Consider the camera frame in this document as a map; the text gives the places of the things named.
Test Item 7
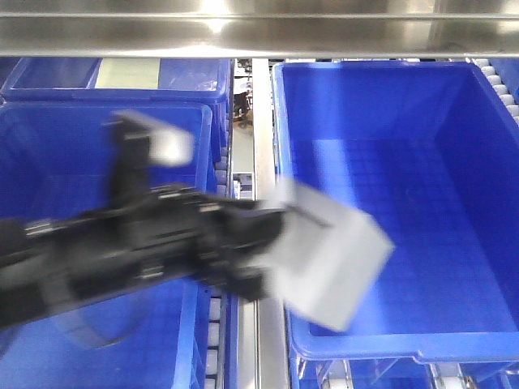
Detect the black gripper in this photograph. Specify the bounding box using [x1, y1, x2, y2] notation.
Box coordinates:
[192, 194, 285, 301]

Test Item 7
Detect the gray cube base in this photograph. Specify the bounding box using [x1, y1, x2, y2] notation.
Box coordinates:
[257, 177, 395, 331]

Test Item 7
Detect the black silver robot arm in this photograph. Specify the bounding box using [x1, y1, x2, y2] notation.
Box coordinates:
[1, 186, 285, 328]

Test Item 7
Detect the blue bin left rear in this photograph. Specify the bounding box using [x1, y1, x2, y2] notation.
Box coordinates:
[1, 57, 234, 162]

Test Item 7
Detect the blue bin left front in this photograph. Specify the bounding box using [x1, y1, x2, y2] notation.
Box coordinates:
[0, 100, 216, 389]

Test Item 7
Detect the large blue target bin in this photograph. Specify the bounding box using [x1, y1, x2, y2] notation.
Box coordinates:
[272, 61, 518, 363]

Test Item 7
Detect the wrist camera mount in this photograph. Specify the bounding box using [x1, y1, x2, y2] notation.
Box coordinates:
[109, 109, 195, 208]

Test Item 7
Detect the stainless steel rack frame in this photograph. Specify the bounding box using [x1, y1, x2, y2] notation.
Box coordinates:
[1, 1, 518, 58]

